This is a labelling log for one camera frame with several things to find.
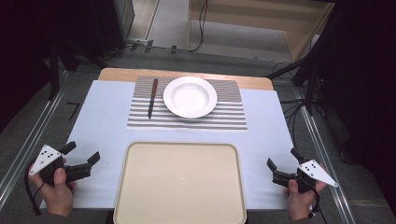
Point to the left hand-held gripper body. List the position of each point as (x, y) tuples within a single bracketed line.
[(46, 158)]

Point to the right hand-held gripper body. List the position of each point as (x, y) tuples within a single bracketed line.
[(316, 172)]

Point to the person's right hand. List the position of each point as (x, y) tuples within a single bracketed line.
[(299, 200)]

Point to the person's left hand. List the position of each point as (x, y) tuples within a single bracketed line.
[(57, 194)]

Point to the white table cover sheet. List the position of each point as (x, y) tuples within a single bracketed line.
[(102, 124)]

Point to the black metal stand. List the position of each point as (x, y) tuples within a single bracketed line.
[(54, 71), (308, 77)]

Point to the beige plastic tray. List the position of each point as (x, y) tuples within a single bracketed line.
[(180, 183)]

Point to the grey striped placemat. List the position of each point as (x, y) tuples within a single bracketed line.
[(186, 122)]

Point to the white round plate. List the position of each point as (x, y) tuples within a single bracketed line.
[(190, 97)]

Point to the light wooden shelf unit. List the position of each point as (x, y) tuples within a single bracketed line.
[(299, 40)]

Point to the dark cabinet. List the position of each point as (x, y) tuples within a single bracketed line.
[(112, 25)]

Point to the metal floor rail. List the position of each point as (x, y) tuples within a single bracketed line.
[(28, 143), (327, 161)]

